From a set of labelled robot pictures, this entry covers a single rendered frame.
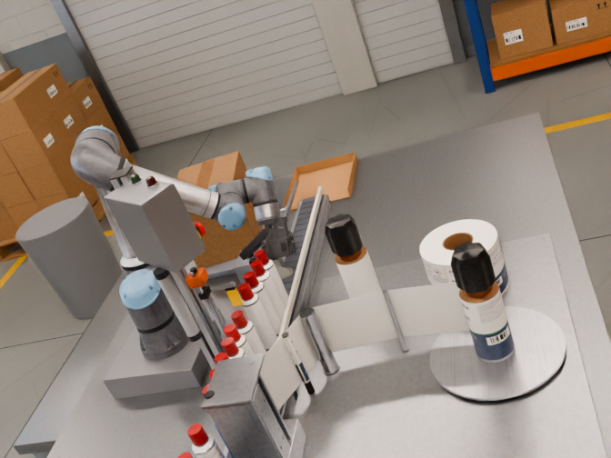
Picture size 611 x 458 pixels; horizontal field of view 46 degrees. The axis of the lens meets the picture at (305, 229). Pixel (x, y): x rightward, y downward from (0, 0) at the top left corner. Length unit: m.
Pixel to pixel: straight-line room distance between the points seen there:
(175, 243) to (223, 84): 4.87
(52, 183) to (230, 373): 4.12
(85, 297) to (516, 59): 3.28
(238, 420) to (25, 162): 4.22
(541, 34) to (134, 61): 3.42
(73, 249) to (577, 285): 3.02
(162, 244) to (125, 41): 5.07
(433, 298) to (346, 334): 0.24
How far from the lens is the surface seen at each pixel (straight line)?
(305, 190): 2.85
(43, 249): 4.31
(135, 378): 2.15
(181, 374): 2.08
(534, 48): 5.40
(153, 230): 1.63
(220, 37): 6.33
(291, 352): 1.72
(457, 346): 1.77
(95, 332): 2.61
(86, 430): 2.20
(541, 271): 1.96
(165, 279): 1.73
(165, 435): 2.01
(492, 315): 1.62
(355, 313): 1.76
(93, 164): 1.94
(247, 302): 1.92
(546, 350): 1.71
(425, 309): 1.74
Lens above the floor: 2.04
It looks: 28 degrees down
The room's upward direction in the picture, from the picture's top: 22 degrees counter-clockwise
